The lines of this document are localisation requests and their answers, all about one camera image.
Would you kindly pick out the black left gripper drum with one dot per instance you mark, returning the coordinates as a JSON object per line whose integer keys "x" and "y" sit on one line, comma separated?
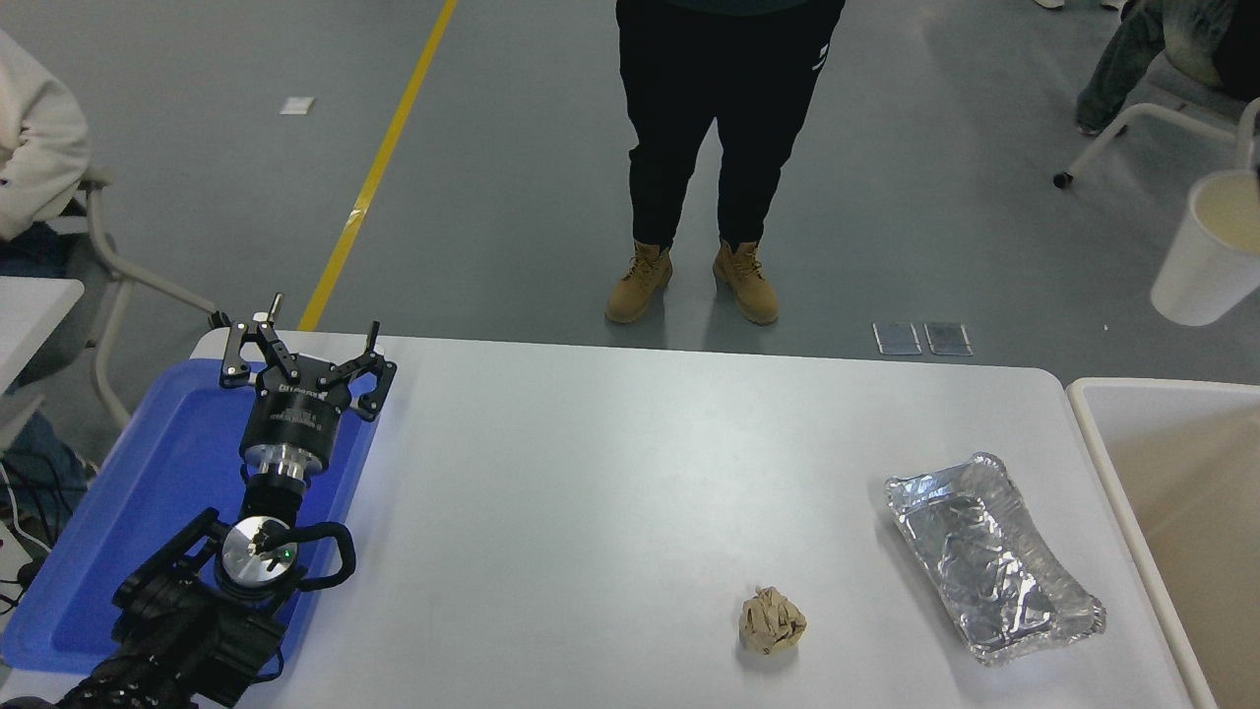
{"x": 293, "y": 418}

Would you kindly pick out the white paper cup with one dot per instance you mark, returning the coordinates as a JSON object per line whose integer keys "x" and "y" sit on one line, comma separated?
{"x": 1206, "y": 266}

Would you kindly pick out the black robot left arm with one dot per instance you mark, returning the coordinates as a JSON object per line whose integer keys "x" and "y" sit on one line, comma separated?
{"x": 177, "y": 630}

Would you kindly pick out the blue plastic tray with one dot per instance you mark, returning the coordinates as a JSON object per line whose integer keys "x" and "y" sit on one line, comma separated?
{"x": 148, "y": 492}

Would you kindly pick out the small white side table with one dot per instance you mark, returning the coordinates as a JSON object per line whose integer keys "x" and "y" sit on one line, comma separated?
{"x": 30, "y": 315}

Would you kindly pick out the white paper scrap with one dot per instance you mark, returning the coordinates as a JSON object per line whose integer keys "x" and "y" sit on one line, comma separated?
{"x": 298, "y": 104}

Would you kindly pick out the seated person beside small table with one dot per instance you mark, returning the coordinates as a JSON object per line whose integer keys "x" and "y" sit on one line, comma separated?
{"x": 34, "y": 138}

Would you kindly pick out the standing person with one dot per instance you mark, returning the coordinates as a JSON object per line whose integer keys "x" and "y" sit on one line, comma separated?
{"x": 728, "y": 98}

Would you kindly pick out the crumpled tan paper ball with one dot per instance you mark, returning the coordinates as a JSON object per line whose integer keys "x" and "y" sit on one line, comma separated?
{"x": 772, "y": 622}

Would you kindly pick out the clear floor plate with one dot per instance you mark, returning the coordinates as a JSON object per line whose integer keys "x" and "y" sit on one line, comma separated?
{"x": 948, "y": 338}
{"x": 897, "y": 338}

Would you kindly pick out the silver foil tray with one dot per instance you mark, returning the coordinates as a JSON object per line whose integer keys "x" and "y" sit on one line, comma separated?
{"x": 989, "y": 561}

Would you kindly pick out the seated person on wheeled chair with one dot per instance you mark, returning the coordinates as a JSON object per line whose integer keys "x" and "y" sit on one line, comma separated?
{"x": 1122, "y": 59}

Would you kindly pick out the white wheeled chair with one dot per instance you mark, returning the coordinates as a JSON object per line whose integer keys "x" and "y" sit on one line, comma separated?
{"x": 1152, "y": 118}

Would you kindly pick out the large pale bin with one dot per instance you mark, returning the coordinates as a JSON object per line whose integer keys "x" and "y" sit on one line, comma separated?
{"x": 1201, "y": 512}

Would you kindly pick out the grey frame chair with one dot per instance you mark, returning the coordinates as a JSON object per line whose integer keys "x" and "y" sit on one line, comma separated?
{"x": 108, "y": 266}

